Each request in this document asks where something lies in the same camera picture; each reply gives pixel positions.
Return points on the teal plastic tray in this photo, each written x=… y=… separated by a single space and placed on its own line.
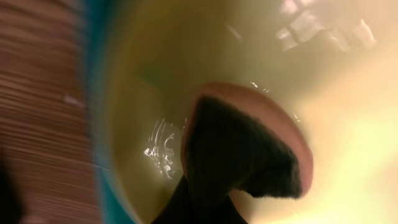
x=98 y=15

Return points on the yellow-green plate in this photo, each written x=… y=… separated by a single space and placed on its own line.
x=331 y=65

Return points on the pink and green sponge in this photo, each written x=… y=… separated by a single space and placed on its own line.
x=239 y=139

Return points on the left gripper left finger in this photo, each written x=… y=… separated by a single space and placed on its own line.
x=11 y=208

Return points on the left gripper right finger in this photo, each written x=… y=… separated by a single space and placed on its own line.
x=181 y=209

